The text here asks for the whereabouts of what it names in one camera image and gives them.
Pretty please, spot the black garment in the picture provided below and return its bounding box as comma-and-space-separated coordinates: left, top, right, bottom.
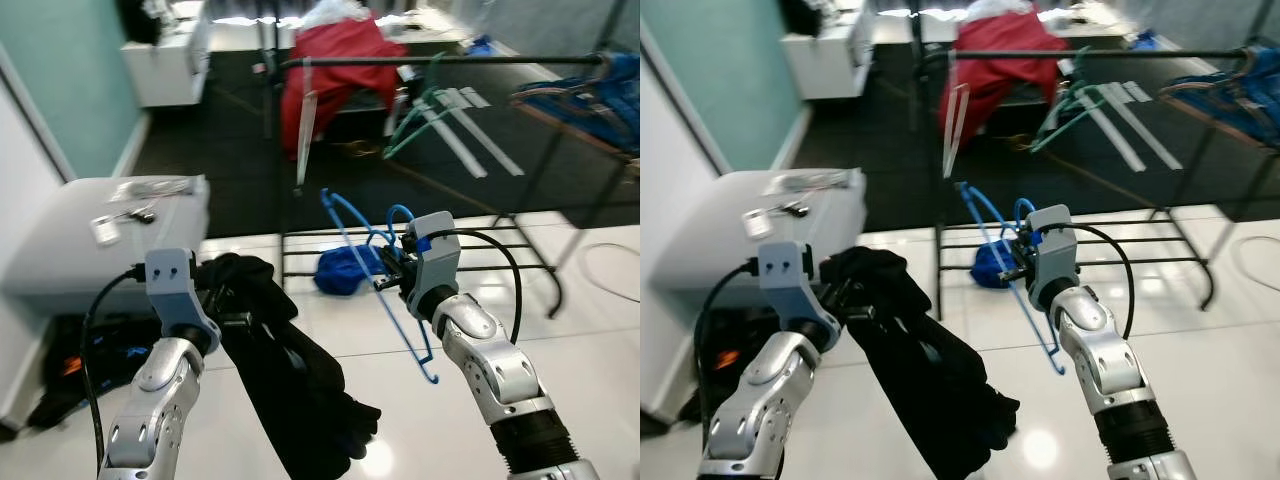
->
820, 245, 1023, 480
195, 253, 383, 480

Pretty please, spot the blue crumpled cloth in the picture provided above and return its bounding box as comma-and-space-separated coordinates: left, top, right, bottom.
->
315, 245, 389, 297
970, 240, 1023, 291

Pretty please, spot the small clear plastic bag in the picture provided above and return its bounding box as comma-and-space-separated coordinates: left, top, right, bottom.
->
762, 168, 851, 196
108, 176, 198, 203

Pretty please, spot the black orange bag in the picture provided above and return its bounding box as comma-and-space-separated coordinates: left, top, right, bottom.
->
683, 330, 751, 426
28, 312, 153, 433

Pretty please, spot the red garment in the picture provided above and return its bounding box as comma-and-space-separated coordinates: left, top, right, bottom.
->
280, 15, 411, 161
938, 10, 1069, 153

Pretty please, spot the black metal clothes rack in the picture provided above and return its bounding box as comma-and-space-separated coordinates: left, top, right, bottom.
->
262, 45, 626, 321
905, 42, 1280, 313

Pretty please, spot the white low cabinet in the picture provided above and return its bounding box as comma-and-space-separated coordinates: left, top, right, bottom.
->
120, 0, 213, 109
780, 0, 873, 101

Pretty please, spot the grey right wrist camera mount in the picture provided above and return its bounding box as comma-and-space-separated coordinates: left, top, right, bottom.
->
1022, 204, 1081, 286
405, 212, 463, 301

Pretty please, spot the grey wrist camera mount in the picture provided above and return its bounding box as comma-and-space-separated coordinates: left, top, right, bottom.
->
405, 212, 463, 301
757, 240, 843, 353
145, 248, 223, 349
1022, 204, 1081, 286

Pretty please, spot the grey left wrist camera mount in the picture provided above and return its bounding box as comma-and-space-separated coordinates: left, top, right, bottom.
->
757, 240, 843, 353
145, 248, 223, 349

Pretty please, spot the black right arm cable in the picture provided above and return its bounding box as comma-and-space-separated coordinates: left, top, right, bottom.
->
1050, 222, 1136, 341
430, 228, 524, 346

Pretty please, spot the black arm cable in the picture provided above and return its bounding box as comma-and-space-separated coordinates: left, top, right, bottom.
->
430, 228, 524, 346
80, 265, 149, 471
1050, 222, 1136, 341
695, 258, 761, 471

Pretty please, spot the white wire hanger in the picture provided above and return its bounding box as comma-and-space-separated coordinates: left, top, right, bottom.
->
294, 60, 321, 189
943, 80, 973, 181

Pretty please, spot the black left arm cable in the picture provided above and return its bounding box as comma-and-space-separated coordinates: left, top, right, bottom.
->
80, 265, 149, 471
695, 258, 761, 471

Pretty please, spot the green wire hanger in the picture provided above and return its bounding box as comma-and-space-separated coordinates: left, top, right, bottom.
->
383, 52, 453, 161
1030, 48, 1109, 154

